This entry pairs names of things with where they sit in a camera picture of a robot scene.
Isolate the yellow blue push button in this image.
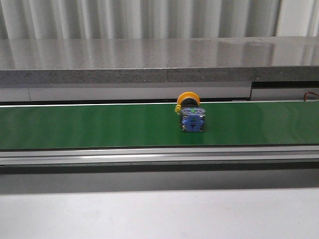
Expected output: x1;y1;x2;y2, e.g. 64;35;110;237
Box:
175;92;206;132

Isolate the green conveyor belt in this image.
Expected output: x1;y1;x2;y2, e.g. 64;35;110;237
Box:
0;101;319;150

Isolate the grey stone countertop ledge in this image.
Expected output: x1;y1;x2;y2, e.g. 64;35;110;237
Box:
0;37;319;85

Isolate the white corrugated curtain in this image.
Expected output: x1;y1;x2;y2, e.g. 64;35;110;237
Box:
0;0;319;39

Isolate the aluminium conveyor frame rail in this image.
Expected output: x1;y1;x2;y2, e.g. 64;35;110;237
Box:
0;145;319;165

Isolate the red wire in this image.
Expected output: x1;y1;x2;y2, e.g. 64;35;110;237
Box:
303;91;319;102

